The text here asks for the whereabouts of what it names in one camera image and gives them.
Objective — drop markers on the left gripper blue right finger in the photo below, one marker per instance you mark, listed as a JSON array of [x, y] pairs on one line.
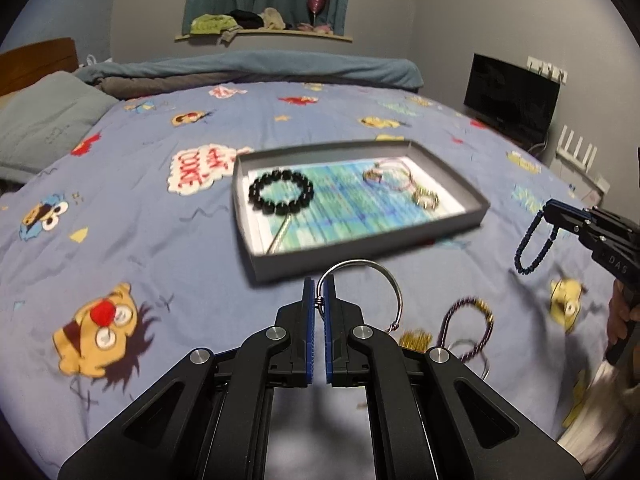
[[328, 294]]

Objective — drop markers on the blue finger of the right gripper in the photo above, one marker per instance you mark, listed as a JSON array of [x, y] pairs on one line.
[[572, 223], [554, 210]]

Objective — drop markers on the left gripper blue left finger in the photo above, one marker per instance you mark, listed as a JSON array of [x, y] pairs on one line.
[[309, 313]]

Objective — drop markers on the large silver bangle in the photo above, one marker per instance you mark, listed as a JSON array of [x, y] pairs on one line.
[[320, 303]]

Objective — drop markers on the thin silver wire bangle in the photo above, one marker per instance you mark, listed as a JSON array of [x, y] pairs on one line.
[[468, 345]]

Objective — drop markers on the person right hand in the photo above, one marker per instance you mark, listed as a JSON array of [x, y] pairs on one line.
[[619, 314]]

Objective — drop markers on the white router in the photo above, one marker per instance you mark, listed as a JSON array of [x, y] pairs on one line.
[[572, 163]]

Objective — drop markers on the grey cardboard tray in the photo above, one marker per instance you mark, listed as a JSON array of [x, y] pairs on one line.
[[267, 268]]

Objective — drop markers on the printed blue paper sheet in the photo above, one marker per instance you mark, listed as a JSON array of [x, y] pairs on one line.
[[315, 205]]

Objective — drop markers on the black monitor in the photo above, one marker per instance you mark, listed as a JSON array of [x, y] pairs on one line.
[[516, 101]]

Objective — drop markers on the gold round pendant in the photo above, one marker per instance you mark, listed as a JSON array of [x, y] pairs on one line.
[[426, 199]]

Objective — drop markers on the blue cartoon bed sheet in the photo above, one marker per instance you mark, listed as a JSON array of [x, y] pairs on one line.
[[135, 208]]

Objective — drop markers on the wooden window shelf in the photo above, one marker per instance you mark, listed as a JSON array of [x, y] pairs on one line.
[[269, 33]]

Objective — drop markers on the beige cloth on shelf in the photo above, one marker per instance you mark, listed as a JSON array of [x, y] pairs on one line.
[[272, 19]]

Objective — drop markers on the black cloth on shelf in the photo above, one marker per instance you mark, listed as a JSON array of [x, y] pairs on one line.
[[247, 19]]

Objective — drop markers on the teal folded blanket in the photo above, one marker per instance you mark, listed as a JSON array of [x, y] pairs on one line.
[[131, 80]]

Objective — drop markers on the green cloth on shelf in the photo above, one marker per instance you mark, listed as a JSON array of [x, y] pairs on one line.
[[221, 25]]

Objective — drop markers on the pink wine glass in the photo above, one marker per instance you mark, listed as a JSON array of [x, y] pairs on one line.
[[315, 7]]

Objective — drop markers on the grey blue pillow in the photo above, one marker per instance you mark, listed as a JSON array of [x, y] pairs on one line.
[[45, 121]]

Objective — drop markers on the wooden headboard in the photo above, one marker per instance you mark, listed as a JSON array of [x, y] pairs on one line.
[[24, 66]]

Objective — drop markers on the white wall hook rack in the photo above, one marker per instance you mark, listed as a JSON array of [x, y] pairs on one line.
[[547, 70]]

